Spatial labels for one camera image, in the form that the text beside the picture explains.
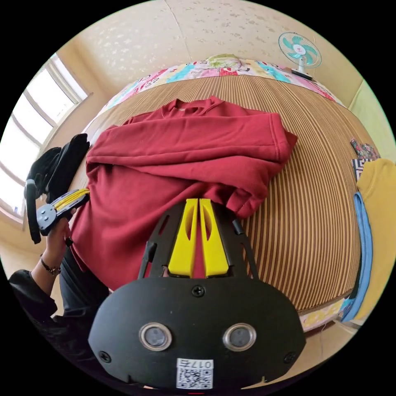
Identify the red long sleeve sweater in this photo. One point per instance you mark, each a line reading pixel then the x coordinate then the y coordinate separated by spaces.
pixel 154 161

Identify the person's body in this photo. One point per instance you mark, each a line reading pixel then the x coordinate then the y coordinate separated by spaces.
pixel 77 297

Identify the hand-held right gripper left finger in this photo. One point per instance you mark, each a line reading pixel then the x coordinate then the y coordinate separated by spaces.
pixel 182 247

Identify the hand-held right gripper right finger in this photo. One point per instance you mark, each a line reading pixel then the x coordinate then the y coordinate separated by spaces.
pixel 215 250

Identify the bed with striped woven mat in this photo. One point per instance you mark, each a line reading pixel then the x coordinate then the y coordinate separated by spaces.
pixel 309 216

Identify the pile of clothes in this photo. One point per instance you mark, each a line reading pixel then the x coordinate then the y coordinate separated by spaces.
pixel 379 201

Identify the window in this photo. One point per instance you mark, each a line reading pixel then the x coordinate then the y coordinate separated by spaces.
pixel 40 102

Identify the person's left forearm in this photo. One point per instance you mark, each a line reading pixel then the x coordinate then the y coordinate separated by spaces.
pixel 43 275

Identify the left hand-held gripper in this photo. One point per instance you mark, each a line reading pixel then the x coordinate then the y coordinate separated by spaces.
pixel 46 218

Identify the person's left hand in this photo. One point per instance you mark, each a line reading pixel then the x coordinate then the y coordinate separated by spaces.
pixel 57 241

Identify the green printed pillow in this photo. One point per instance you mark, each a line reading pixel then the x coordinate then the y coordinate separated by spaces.
pixel 224 61

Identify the teal table fan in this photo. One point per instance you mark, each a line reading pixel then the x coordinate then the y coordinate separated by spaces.
pixel 298 49

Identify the black garment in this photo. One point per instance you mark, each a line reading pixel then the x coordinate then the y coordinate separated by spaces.
pixel 68 167

